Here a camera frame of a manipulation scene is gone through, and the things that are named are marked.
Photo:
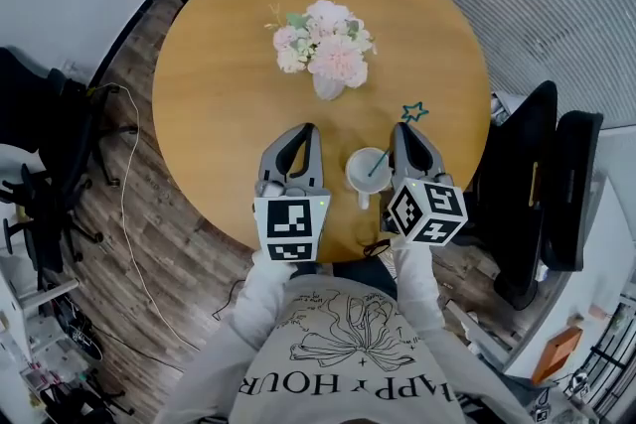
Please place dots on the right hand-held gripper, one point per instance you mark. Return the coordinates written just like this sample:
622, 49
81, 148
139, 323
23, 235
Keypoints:
427, 213

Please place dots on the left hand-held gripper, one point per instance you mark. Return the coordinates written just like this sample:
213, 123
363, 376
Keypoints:
290, 223

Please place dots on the star-topped stirring stick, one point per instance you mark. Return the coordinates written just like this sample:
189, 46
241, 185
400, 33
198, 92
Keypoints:
378, 163

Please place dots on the white mug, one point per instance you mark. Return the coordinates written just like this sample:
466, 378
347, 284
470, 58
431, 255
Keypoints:
360, 181

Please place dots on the person's right forearm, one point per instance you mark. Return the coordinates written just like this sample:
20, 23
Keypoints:
415, 288

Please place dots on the person's left forearm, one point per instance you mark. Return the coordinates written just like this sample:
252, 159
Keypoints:
263, 298

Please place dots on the white ribbed vase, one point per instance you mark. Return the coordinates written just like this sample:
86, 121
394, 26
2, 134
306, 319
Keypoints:
328, 87

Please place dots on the round wooden table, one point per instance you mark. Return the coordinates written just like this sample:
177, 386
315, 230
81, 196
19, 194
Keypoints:
213, 114

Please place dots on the white low shelf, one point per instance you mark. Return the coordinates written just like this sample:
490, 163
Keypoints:
498, 111

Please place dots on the black high-back office chair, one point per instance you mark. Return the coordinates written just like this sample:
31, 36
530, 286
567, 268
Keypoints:
526, 193

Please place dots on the pink and white flower bouquet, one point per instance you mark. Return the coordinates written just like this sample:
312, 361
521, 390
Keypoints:
328, 44

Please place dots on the person's dark trousers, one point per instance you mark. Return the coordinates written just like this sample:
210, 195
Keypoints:
365, 273

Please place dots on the white window blinds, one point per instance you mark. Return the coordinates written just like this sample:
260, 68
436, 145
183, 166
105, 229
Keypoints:
546, 15

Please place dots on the person's white printed sweatshirt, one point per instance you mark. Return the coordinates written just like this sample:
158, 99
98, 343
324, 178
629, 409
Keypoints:
348, 382

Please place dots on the orange box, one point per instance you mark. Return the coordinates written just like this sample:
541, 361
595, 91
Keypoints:
559, 355

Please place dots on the black round case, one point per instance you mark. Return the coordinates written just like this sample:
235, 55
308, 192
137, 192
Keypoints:
79, 332

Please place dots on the white metal rack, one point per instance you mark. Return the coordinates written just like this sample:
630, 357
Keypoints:
35, 298

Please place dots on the pile of assorted clutter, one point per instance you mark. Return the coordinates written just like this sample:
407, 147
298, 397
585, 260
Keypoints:
69, 392

